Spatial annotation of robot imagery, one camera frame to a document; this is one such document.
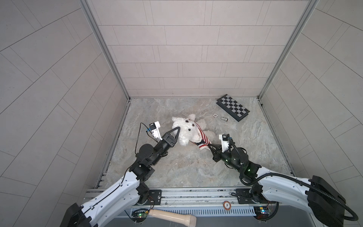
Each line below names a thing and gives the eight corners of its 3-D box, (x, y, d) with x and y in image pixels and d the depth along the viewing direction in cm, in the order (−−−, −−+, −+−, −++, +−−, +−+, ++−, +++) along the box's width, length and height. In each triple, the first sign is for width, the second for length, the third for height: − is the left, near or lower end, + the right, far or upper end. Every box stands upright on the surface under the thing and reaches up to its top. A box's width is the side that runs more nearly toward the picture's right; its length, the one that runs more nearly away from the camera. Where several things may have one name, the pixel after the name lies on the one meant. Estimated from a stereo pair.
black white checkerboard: (238, 122, 103) (240, 120, 100) (214, 104, 115) (214, 101, 112) (249, 112, 109) (251, 109, 107) (225, 96, 121) (226, 93, 118)
